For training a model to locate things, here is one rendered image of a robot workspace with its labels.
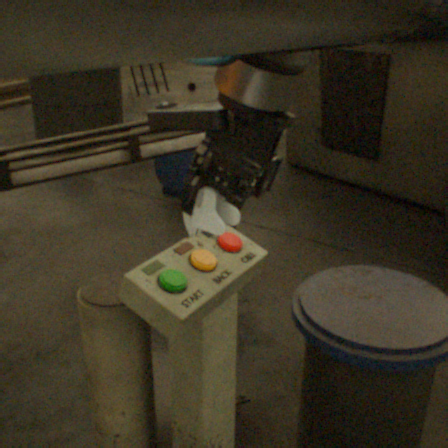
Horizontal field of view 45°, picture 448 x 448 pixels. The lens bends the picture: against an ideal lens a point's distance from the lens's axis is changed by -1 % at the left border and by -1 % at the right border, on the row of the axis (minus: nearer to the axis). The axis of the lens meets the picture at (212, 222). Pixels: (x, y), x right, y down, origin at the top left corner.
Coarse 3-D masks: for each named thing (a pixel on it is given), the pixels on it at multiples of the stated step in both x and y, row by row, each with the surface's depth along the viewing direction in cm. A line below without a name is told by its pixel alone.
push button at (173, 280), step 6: (168, 270) 78; (174, 270) 78; (162, 276) 77; (168, 276) 77; (174, 276) 77; (180, 276) 78; (162, 282) 76; (168, 282) 76; (174, 282) 76; (180, 282) 77; (186, 282) 77; (168, 288) 76; (174, 288) 76; (180, 288) 76
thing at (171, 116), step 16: (160, 112) 65; (176, 112) 64; (192, 112) 62; (208, 112) 61; (224, 112) 61; (160, 128) 66; (176, 128) 64; (192, 128) 63; (208, 128) 62; (224, 128) 61
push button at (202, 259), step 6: (198, 252) 83; (204, 252) 84; (210, 252) 84; (192, 258) 82; (198, 258) 82; (204, 258) 82; (210, 258) 83; (198, 264) 81; (204, 264) 81; (210, 264) 82
